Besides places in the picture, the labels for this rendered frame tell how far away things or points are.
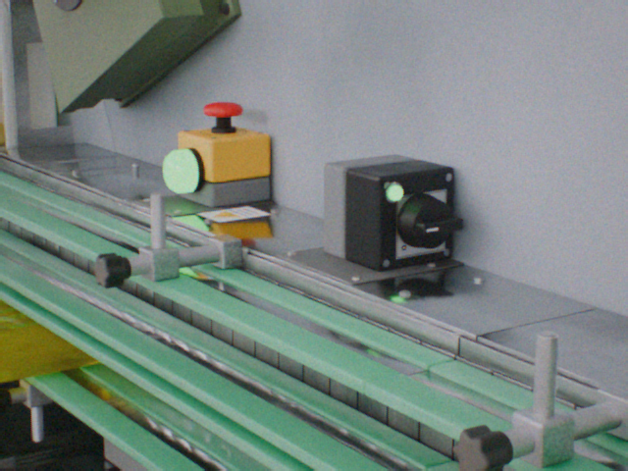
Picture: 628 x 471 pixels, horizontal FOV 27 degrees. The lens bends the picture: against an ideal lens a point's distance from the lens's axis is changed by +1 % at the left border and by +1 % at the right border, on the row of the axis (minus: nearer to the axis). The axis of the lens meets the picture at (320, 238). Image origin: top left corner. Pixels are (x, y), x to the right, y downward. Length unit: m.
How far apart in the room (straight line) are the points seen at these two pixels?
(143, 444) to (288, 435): 0.27
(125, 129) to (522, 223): 0.70
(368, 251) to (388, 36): 0.20
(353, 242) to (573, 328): 0.23
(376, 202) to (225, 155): 0.28
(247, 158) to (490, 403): 0.53
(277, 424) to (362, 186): 0.21
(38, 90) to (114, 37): 0.34
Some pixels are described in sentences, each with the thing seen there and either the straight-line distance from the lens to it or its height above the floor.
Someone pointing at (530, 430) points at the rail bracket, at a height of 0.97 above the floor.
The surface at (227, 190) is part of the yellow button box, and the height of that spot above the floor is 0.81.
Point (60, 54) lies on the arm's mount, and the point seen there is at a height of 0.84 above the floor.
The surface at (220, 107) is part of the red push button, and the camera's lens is 1.29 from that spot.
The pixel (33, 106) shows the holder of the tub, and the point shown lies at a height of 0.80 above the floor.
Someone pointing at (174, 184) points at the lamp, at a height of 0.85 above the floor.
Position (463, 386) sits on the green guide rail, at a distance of 0.86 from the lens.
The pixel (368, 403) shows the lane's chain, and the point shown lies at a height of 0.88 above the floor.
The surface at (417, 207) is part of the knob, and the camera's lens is 1.03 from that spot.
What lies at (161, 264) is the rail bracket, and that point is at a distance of 1.09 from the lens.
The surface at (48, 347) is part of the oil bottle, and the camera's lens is 1.37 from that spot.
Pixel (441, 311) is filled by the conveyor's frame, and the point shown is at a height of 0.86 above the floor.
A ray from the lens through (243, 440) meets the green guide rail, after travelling 1.01.
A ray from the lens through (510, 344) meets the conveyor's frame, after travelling 0.87.
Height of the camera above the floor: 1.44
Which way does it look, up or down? 34 degrees down
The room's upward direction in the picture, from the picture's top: 99 degrees counter-clockwise
